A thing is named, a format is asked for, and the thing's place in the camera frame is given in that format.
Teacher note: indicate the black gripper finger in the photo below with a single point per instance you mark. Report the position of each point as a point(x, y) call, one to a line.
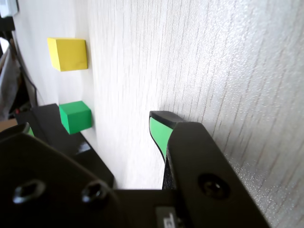
point(202, 154)
point(47, 178)

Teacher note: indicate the green wooden cube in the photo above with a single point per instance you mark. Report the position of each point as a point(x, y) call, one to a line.
point(76, 118)

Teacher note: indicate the yellow wooden cube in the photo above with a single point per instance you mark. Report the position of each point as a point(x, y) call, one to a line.
point(69, 54)

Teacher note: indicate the black open box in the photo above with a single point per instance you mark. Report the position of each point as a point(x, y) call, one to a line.
point(95, 161)

